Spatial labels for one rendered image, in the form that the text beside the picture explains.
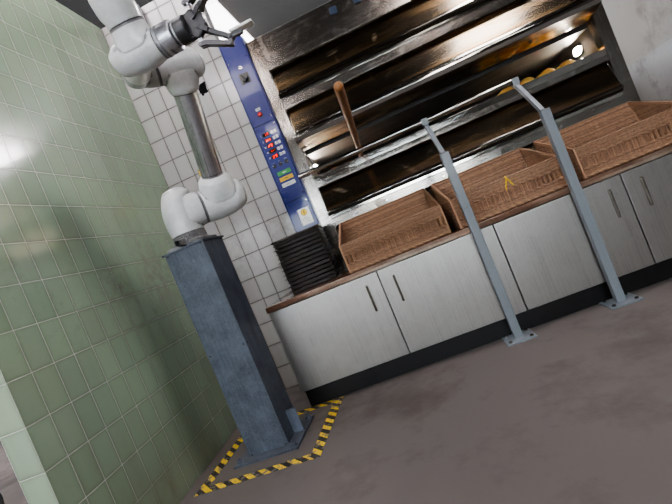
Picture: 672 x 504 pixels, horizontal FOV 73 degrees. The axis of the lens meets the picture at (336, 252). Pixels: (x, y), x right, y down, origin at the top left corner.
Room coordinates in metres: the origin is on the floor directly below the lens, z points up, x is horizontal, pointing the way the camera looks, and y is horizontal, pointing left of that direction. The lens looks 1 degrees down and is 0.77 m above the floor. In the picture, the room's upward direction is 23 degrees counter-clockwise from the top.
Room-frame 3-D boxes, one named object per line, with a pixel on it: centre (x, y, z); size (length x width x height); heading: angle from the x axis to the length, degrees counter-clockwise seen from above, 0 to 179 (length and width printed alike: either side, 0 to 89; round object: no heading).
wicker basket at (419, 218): (2.54, -0.33, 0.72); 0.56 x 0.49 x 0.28; 82
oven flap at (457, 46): (2.71, -0.94, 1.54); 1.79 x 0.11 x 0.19; 81
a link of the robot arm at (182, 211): (2.14, 0.59, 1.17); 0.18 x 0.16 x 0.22; 109
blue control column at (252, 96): (3.79, -0.04, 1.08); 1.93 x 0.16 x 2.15; 171
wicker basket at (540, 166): (2.45, -0.91, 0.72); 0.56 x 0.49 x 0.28; 83
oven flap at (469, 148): (2.71, -0.94, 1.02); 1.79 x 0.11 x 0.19; 81
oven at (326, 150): (3.66, -1.00, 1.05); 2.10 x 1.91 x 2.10; 81
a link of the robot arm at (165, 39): (1.33, 0.21, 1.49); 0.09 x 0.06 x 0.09; 170
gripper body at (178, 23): (1.32, 0.13, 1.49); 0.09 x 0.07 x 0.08; 80
